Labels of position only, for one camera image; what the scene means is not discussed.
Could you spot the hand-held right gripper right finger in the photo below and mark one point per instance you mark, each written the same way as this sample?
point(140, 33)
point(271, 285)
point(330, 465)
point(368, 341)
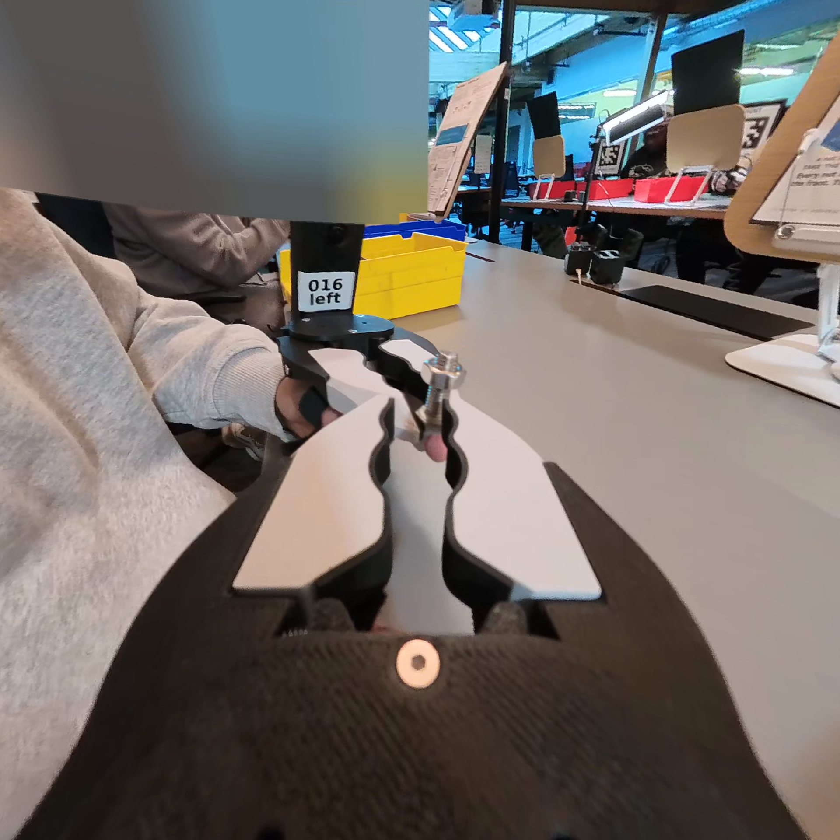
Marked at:
point(518, 525)

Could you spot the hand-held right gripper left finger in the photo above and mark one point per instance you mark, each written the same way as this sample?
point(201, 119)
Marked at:
point(315, 518)

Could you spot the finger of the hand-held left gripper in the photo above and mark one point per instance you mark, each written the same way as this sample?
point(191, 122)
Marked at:
point(410, 351)
point(348, 380)

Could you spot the silver hex nut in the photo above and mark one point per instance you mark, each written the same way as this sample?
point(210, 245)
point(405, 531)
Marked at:
point(446, 375)

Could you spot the silver hex bolt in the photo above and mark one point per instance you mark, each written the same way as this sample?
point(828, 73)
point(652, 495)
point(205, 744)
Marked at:
point(434, 407)

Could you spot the person's left forearm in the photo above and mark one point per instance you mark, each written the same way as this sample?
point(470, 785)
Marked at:
point(216, 374)

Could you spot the grey desk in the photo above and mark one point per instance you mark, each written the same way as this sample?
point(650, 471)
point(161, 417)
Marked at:
point(656, 459)

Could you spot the person's left hand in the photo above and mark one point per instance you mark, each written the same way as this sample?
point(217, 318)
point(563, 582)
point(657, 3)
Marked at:
point(289, 403)

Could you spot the yellow plastic bin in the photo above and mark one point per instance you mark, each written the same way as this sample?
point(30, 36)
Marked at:
point(420, 275)

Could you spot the blue plastic bin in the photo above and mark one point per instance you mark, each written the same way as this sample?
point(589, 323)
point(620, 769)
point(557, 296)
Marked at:
point(426, 229)

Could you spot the wooden instruction board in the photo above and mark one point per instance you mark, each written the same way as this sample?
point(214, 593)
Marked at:
point(754, 248)
point(459, 131)

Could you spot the person's grey sweatshirt torso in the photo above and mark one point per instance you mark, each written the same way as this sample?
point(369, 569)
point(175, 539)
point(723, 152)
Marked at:
point(79, 525)

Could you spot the black support column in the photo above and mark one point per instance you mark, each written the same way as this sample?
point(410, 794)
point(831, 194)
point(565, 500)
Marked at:
point(507, 98)

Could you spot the small tan board on stand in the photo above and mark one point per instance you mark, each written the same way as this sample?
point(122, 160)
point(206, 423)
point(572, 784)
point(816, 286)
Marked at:
point(548, 156)

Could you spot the wooden background table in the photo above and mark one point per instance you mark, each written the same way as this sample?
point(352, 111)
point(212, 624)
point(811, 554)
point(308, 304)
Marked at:
point(617, 208)

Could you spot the red plastic bin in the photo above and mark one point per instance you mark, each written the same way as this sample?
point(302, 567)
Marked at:
point(604, 190)
point(656, 191)

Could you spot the small black panel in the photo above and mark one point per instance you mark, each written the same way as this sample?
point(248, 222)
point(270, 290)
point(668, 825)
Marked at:
point(543, 115)

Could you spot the small fiducial marker tag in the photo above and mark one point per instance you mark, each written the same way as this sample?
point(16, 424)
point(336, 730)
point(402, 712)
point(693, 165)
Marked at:
point(610, 159)

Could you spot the black mat strip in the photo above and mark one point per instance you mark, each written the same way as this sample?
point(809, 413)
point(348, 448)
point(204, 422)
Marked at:
point(709, 312)

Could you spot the white board stand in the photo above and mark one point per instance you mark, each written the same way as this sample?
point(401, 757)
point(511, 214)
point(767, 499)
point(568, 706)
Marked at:
point(781, 367)

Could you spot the white light bar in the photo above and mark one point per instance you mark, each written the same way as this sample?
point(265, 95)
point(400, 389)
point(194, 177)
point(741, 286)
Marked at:
point(635, 118)

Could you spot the large tan board on stand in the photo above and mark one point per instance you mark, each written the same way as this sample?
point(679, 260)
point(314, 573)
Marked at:
point(705, 138)

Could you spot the large black panel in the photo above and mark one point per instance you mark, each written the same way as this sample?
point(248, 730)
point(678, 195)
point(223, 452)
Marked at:
point(707, 69)

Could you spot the large fiducial marker tag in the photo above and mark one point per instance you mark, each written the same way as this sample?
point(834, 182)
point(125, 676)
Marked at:
point(761, 128)

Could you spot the white instruction sheet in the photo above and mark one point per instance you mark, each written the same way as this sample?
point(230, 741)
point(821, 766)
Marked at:
point(807, 177)

